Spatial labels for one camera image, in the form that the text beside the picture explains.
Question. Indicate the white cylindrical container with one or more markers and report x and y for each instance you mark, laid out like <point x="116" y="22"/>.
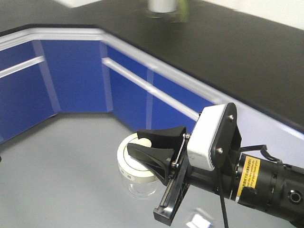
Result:
<point x="162" y="6"/>

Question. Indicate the glass jar with white lid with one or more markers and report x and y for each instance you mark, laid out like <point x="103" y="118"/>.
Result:
<point x="137" y="180"/>

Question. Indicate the blue lab cabinets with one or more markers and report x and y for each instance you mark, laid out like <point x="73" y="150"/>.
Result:
<point x="152" y="71"/>

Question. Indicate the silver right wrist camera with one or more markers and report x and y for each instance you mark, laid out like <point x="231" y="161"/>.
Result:
<point x="212" y="136"/>

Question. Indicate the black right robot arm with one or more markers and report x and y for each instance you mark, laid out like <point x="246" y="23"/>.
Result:
<point x="262" y="182"/>

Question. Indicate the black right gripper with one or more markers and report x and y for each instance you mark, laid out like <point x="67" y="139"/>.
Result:
<point x="158" y="160"/>

